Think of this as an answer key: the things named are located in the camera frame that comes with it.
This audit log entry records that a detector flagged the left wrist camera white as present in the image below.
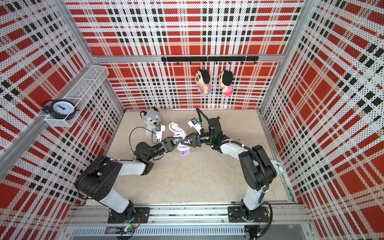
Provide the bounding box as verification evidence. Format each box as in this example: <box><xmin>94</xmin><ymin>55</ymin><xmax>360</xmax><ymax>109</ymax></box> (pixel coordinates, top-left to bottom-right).
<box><xmin>154</xmin><ymin>125</ymin><xmax>166</xmax><ymax>142</ymax></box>

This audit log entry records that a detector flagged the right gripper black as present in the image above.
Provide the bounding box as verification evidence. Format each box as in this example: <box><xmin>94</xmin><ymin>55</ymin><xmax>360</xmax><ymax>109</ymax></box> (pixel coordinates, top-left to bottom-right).
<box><xmin>182</xmin><ymin>131</ymin><xmax>215</xmax><ymax>148</ymax></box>

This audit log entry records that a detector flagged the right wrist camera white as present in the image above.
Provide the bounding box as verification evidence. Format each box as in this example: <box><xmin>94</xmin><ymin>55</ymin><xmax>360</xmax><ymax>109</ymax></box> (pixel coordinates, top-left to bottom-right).
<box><xmin>188</xmin><ymin>118</ymin><xmax>204</xmax><ymax>135</ymax></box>

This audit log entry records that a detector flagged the doll with blue shorts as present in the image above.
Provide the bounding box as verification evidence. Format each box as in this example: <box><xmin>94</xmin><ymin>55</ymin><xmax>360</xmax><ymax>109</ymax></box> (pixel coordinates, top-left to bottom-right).
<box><xmin>194</xmin><ymin>69</ymin><xmax>211</xmax><ymax>95</ymax></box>

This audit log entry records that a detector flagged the grey husky plush toy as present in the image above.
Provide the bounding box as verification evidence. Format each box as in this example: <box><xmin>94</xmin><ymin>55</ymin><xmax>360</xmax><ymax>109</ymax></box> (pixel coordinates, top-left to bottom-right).
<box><xmin>140</xmin><ymin>107</ymin><xmax>164</xmax><ymax>138</ymax></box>

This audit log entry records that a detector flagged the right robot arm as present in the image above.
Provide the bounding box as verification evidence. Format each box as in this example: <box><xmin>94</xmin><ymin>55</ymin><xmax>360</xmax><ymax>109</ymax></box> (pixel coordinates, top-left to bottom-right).
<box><xmin>169</xmin><ymin>117</ymin><xmax>284</xmax><ymax>222</ymax></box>

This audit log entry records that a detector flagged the white wire basket shelf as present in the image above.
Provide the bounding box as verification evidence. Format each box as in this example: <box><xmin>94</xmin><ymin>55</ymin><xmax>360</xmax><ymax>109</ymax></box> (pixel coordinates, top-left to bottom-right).
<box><xmin>45</xmin><ymin>65</ymin><xmax>109</xmax><ymax>128</ymax></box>

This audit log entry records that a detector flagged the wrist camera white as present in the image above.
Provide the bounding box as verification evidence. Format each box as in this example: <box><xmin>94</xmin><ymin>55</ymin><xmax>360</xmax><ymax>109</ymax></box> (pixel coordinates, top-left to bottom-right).
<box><xmin>188</xmin><ymin>118</ymin><xmax>204</xmax><ymax>135</ymax></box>
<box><xmin>154</xmin><ymin>125</ymin><xmax>166</xmax><ymax>142</ymax></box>

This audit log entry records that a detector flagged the doll with pink shorts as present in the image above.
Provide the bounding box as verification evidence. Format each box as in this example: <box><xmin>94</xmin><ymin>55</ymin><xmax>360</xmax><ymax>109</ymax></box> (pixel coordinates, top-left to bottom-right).
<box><xmin>219</xmin><ymin>70</ymin><xmax>234</xmax><ymax>97</ymax></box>

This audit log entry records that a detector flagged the purple power strip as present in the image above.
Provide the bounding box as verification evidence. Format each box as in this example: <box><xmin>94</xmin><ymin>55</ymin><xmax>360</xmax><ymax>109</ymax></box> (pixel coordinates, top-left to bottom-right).
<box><xmin>173</xmin><ymin>122</ymin><xmax>192</xmax><ymax>157</ymax></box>

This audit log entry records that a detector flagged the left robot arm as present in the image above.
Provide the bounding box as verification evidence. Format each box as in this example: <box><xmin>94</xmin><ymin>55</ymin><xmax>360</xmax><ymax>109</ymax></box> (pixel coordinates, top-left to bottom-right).
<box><xmin>75</xmin><ymin>137</ymin><xmax>183</xmax><ymax>223</ymax></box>

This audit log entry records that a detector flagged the black alarm clock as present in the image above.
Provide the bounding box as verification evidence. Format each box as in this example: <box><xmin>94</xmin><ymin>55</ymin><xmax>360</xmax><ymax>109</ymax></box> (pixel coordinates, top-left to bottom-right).
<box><xmin>42</xmin><ymin>100</ymin><xmax>78</xmax><ymax>121</ymax></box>

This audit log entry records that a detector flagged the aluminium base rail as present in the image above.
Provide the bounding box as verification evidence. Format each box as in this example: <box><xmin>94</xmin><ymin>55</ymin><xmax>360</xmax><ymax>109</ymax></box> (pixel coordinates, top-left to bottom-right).
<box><xmin>59</xmin><ymin>202</ymin><xmax>316</xmax><ymax>240</ymax></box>

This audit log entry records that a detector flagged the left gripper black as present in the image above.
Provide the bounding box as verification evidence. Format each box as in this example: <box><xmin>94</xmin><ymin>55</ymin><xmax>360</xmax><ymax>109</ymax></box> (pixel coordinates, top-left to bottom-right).
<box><xmin>146</xmin><ymin>135</ymin><xmax>183</xmax><ymax>161</ymax></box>

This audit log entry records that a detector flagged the black hook rail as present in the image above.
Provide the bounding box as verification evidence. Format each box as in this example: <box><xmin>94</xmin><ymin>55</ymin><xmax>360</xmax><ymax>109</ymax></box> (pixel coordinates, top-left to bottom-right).
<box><xmin>161</xmin><ymin>56</ymin><xmax>259</xmax><ymax>64</ymax></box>

